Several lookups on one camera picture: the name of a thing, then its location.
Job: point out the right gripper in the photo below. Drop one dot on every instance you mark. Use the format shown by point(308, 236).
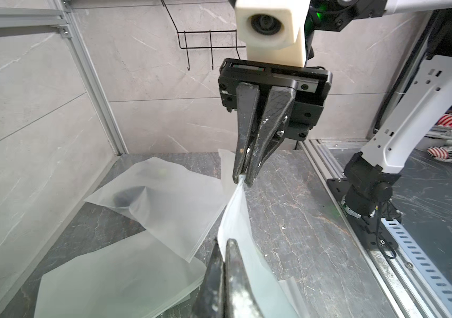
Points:
point(288, 102)

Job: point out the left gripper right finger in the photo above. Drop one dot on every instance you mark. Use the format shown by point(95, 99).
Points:
point(239, 298)

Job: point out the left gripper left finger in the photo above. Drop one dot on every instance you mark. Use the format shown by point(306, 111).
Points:
point(210, 301)

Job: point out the clear zip-top bag stack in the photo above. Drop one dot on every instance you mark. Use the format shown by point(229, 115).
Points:
point(275, 298)

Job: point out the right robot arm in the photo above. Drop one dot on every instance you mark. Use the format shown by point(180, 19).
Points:
point(374, 170)

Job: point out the black wire hook rack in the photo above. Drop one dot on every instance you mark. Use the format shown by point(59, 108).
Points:
point(190, 40)

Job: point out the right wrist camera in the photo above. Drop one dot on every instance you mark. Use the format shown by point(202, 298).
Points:
point(273, 30)

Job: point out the aluminium mounting rail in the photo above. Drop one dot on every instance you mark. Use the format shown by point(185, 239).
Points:
point(411, 256)

